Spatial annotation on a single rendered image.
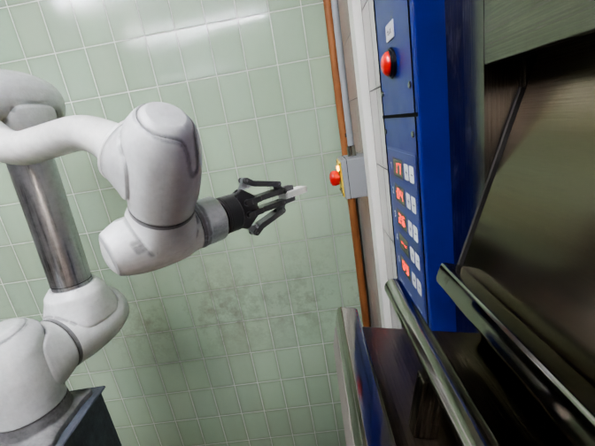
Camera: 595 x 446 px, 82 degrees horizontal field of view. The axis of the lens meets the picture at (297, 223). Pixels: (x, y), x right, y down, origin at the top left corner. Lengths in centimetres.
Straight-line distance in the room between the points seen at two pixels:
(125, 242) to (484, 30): 51
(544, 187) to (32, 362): 100
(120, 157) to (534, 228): 45
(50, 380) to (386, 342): 88
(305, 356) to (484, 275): 125
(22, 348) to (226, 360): 78
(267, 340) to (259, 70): 101
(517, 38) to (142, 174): 42
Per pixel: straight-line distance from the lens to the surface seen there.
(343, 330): 30
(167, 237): 57
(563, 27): 25
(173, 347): 158
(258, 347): 149
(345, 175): 86
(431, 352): 23
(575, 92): 28
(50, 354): 106
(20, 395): 105
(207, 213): 64
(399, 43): 43
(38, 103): 105
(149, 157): 48
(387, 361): 31
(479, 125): 33
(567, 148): 27
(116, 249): 59
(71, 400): 114
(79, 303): 110
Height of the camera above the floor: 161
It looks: 16 degrees down
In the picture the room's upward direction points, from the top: 10 degrees counter-clockwise
